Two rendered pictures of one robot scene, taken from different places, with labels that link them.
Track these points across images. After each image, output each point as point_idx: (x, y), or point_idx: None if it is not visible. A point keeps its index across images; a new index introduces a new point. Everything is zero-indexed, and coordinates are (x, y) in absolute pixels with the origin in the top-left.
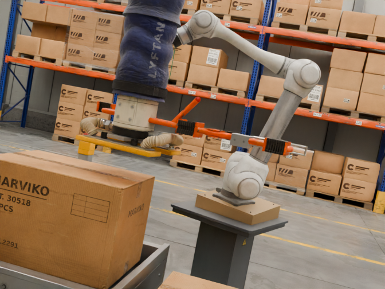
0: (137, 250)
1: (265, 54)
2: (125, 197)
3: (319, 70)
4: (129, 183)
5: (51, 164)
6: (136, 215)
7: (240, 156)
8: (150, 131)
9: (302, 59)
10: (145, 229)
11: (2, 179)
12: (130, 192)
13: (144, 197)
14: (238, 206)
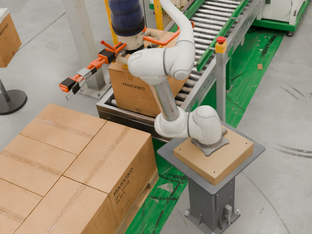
0: (151, 110)
1: (180, 30)
2: (112, 73)
3: (129, 65)
4: (121, 69)
5: (144, 44)
6: (135, 89)
7: (195, 108)
8: (122, 48)
9: (143, 49)
10: (157, 104)
11: None
12: (118, 73)
13: (141, 84)
14: (191, 142)
